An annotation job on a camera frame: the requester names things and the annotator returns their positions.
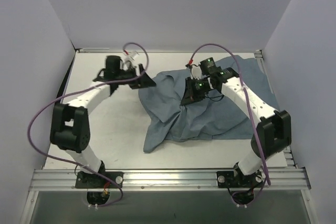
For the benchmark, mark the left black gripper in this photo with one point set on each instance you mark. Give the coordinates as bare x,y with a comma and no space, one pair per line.
135,77

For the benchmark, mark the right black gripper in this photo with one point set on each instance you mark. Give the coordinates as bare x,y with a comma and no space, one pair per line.
196,91

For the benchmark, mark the blue-grey pillowcase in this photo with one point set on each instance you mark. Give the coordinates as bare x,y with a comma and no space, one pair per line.
210,119

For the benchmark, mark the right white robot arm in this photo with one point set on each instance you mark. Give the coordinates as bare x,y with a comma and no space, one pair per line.
272,128

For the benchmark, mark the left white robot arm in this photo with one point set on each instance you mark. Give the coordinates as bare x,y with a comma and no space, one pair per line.
70,127

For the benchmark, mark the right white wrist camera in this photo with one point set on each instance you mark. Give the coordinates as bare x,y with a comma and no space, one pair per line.
196,72

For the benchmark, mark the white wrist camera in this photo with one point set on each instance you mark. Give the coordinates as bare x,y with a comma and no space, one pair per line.
131,56
196,72

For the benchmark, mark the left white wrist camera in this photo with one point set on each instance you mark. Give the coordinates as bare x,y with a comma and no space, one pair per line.
131,56

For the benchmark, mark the back aluminium rail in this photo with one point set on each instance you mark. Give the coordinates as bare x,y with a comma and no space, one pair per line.
93,50

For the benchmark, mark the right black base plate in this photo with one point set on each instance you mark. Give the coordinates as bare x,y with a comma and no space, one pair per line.
235,179

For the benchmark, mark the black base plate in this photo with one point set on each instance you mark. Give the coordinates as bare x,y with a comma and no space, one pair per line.
92,181
235,179

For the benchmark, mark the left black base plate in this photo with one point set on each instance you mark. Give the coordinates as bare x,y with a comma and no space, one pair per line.
92,181

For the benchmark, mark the front aluminium rail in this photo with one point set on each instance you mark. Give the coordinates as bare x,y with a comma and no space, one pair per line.
133,180

